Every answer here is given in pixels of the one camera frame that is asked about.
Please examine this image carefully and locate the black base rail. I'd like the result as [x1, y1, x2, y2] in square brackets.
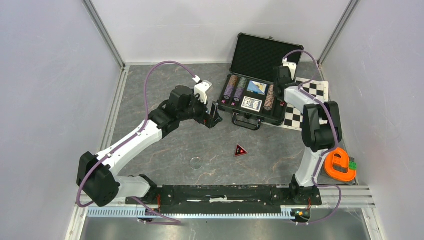
[141, 185, 323, 214]

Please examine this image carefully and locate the blue card deck in case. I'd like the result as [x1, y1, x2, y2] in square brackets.
[241, 96, 263, 113]

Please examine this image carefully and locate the green toy block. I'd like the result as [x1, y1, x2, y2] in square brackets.
[348, 161, 357, 171]

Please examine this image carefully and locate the clear round lid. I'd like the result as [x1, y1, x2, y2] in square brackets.
[189, 157, 203, 170]

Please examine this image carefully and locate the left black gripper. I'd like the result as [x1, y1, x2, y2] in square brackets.
[178, 90, 222, 129]

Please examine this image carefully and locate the red triangular card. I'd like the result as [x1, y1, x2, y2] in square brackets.
[234, 144, 249, 157]

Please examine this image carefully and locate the pink chip stack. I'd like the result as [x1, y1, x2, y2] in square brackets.
[263, 84, 275, 111]

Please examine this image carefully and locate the purple chip stack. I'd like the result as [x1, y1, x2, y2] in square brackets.
[233, 87, 244, 102]
[223, 85, 234, 100]

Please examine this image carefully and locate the black poker set case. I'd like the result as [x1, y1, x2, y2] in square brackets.
[219, 33, 304, 131]

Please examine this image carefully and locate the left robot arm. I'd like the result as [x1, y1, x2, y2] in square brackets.
[76, 81, 223, 208]

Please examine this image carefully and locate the black white checkered board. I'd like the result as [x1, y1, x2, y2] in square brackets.
[281, 77, 330, 131]

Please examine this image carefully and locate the blue card deck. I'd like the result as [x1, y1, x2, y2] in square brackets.
[247, 80, 268, 95]
[241, 96, 263, 113]

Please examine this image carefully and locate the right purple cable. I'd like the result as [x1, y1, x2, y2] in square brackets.
[283, 49, 343, 227]

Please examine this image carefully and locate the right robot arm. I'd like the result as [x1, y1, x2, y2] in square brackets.
[273, 66, 342, 204]

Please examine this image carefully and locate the brown chip stack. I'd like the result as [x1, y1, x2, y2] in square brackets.
[227, 75, 239, 88]

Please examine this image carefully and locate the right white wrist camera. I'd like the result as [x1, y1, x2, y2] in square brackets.
[281, 57, 297, 81]

